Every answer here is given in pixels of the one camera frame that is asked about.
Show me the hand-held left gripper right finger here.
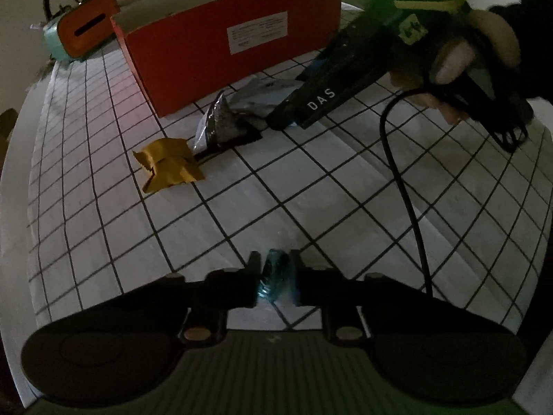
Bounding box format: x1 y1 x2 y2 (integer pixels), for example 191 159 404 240
289 249 471 342

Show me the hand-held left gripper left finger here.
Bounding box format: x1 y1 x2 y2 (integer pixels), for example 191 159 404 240
86 251 263 347

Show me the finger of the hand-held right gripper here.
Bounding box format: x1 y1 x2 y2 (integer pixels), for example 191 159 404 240
265 21 377 131
296 24 360 84

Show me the small blue candy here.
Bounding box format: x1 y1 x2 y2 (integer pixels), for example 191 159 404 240
259 248 292 303

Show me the light blue snack packet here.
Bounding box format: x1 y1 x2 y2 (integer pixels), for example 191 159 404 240
225 75 305 124

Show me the red cardboard box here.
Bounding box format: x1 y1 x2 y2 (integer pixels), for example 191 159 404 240
110 0 344 118

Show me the person's right hand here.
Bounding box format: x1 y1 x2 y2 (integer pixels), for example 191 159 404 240
389 6 520 127

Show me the dark silver snack bag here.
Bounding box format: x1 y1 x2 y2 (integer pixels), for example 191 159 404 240
193 91 264 157

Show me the gold snack packet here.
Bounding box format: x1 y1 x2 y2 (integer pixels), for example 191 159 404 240
133 137 205 194

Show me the orange and teal appliance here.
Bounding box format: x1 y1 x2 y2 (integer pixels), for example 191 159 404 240
43 0 122 63

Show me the black cable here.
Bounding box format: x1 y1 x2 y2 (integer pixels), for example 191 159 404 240
379 89 435 297

